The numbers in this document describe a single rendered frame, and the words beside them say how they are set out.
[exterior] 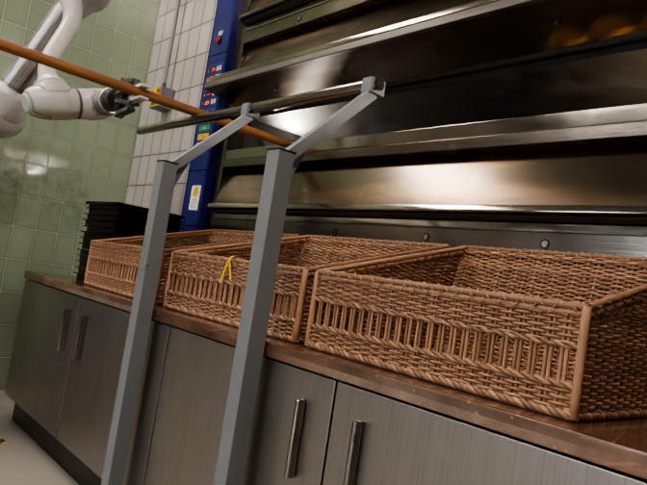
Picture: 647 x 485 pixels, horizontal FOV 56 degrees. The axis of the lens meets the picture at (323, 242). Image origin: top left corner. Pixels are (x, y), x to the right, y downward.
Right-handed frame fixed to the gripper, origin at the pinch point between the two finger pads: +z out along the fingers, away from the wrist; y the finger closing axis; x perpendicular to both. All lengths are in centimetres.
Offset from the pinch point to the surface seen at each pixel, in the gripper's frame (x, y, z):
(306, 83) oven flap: -49, -18, 18
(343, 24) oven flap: -55, -39, 25
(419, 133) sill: -52, 3, 68
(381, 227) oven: -53, 30, 59
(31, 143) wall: -7, 6, -125
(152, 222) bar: 7, 40, 37
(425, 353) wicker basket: -2, 57, 119
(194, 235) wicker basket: -44, 38, -28
